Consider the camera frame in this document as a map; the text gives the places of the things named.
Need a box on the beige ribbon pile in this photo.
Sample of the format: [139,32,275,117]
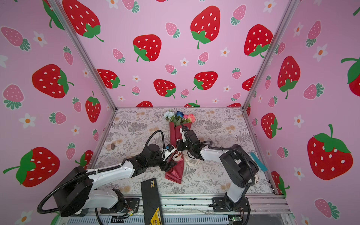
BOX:
[172,151,198,169]

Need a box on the large pink fake rose stem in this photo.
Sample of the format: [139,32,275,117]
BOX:
[187,114,196,123]

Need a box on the dark red wrapping paper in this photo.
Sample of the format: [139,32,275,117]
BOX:
[165,122,185,184]

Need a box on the blue fake rose stem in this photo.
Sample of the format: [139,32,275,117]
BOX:
[176,111,184,118]

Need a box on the white fake flower stem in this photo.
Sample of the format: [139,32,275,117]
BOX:
[164,111,184,126]

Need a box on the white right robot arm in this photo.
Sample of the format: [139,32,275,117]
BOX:
[176,125,259,212]

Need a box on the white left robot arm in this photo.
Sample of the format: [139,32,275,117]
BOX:
[37,141,177,218]

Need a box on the small brown ribbon spool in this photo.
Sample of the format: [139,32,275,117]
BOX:
[107,143,116,151]

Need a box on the black flat device yellow label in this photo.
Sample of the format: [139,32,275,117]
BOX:
[141,178,165,225]

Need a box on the teal flat stick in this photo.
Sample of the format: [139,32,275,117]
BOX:
[250,152,268,172]

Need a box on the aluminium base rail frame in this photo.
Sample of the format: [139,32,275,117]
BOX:
[54,194,297,225]

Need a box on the aluminium corner post right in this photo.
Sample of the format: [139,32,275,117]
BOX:
[242,0,300,112]

